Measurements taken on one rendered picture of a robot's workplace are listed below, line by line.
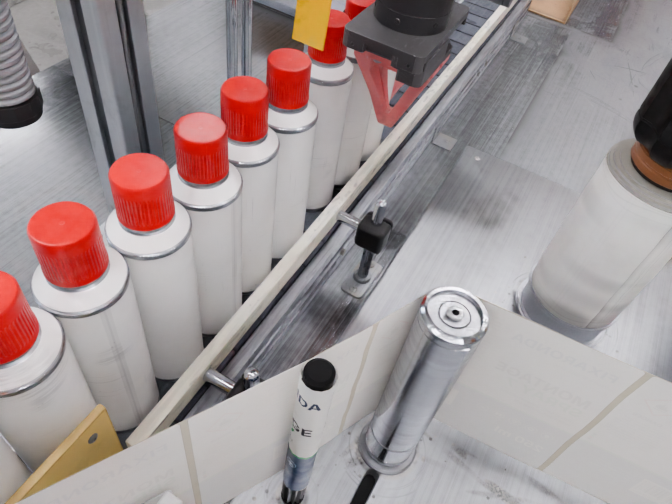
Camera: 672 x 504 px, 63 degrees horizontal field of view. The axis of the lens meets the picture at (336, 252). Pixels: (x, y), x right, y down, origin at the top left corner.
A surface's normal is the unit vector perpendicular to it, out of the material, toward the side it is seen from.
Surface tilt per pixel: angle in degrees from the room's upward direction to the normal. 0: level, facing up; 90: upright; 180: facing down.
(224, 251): 90
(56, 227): 3
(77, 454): 90
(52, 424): 90
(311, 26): 83
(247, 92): 3
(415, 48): 1
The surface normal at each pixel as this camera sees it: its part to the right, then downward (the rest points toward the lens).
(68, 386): 0.94, 0.31
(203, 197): 0.15, 0.02
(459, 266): 0.13, -0.65
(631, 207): -0.75, 0.46
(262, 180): 0.57, 0.67
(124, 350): 0.76, 0.55
